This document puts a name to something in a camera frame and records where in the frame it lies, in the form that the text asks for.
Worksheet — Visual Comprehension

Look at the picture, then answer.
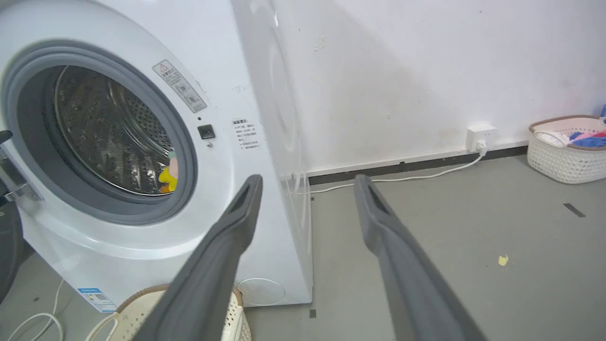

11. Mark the white clothing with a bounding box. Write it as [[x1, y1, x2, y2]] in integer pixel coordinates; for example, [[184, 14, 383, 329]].
[[535, 131, 572, 147]]

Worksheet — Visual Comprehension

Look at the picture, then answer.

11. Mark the washing machine door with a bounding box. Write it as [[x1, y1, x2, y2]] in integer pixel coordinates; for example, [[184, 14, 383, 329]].
[[0, 130, 43, 304]]

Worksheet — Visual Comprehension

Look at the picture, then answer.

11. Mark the white wall power socket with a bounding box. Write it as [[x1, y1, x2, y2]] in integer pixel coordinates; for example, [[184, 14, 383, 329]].
[[466, 125, 498, 153]]

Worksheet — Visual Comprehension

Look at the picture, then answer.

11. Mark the blue clothing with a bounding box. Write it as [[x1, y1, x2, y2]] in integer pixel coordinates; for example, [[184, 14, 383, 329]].
[[567, 104, 606, 148]]

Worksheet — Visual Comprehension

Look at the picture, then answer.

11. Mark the yellow garment in drum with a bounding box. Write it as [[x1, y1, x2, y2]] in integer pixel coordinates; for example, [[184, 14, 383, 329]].
[[158, 151, 179, 194]]

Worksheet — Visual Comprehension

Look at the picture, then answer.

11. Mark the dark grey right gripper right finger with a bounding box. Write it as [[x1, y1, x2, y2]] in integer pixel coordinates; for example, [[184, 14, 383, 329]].
[[354, 174, 487, 341]]

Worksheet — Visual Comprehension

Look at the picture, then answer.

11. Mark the white front-load washing machine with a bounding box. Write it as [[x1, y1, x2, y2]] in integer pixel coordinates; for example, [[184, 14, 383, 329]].
[[0, 0, 314, 313]]

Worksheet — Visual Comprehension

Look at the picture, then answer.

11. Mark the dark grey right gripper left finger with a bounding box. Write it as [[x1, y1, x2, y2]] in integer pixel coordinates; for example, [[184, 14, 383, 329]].
[[133, 174, 263, 341]]

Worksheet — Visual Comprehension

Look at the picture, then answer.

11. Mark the white woven laundry basket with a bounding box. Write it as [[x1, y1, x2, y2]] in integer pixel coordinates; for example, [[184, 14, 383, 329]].
[[85, 284, 252, 341]]

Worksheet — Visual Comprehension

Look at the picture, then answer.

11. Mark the white cable on floor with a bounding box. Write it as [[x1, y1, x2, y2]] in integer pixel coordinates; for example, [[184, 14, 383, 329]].
[[6, 278, 67, 341]]

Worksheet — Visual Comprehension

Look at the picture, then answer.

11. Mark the white laundry basket with clothes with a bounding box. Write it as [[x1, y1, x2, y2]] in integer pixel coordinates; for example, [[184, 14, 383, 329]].
[[527, 115, 606, 184]]

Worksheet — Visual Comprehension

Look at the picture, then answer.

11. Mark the white power cable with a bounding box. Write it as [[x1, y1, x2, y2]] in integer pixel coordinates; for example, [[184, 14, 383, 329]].
[[309, 141, 488, 195]]

